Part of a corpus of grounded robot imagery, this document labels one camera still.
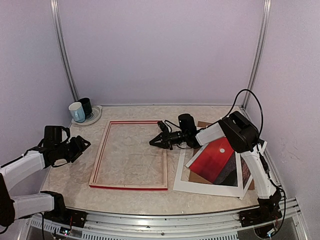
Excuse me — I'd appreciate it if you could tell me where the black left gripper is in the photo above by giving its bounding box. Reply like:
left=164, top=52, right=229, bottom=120
left=54, top=135, right=91, bottom=163

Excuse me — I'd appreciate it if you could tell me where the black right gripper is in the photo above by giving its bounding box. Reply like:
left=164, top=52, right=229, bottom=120
left=149, top=127, right=188, bottom=150

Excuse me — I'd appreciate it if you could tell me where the red wooden picture frame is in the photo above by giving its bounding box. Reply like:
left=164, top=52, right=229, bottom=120
left=88, top=120, right=169, bottom=192

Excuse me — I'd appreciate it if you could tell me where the white photo mat border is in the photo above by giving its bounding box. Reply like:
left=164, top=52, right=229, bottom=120
left=172, top=127, right=245, bottom=198

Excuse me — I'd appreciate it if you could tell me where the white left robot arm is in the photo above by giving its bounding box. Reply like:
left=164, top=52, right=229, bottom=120
left=0, top=125, right=91, bottom=228

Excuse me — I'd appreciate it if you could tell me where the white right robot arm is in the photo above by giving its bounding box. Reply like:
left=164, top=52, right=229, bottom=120
left=149, top=110, right=286, bottom=222

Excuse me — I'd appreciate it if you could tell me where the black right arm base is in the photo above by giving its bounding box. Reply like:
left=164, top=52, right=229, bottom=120
left=239, top=193, right=282, bottom=228

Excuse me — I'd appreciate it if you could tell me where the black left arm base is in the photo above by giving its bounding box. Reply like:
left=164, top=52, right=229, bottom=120
left=44, top=208, right=88, bottom=228

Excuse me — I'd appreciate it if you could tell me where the red and black photo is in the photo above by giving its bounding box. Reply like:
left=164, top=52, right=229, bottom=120
left=185, top=137, right=268, bottom=201

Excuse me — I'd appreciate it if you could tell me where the light blue mug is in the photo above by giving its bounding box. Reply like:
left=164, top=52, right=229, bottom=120
left=68, top=101, right=86, bottom=123

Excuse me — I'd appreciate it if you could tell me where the white round plate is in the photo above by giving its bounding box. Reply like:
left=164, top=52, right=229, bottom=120
left=71, top=105, right=103, bottom=126

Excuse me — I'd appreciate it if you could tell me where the dark green mug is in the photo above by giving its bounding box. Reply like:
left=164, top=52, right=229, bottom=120
left=78, top=97, right=93, bottom=119

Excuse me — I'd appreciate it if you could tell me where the brown cardboard backing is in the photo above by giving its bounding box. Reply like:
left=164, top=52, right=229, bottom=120
left=188, top=121, right=256, bottom=191

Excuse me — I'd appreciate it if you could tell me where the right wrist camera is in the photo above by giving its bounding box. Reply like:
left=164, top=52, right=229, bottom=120
left=157, top=120, right=172, bottom=133

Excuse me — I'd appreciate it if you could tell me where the aluminium front rail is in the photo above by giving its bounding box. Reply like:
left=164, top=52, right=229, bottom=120
left=19, top=199, right=308, bottom=240

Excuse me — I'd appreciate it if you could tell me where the left aluminium corner post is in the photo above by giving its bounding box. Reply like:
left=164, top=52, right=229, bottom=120
left=50, top=0, right=79, bottom=102

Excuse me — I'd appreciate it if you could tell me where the aluminium corner post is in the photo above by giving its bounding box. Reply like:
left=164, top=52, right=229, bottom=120
left=241, top=0, right=272, bottom=110
left=50, top=0, right=79, bottom=102

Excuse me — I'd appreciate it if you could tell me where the right aluminium corner post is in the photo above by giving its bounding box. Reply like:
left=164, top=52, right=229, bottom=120
left=241, top=0, right=272, bottom=110

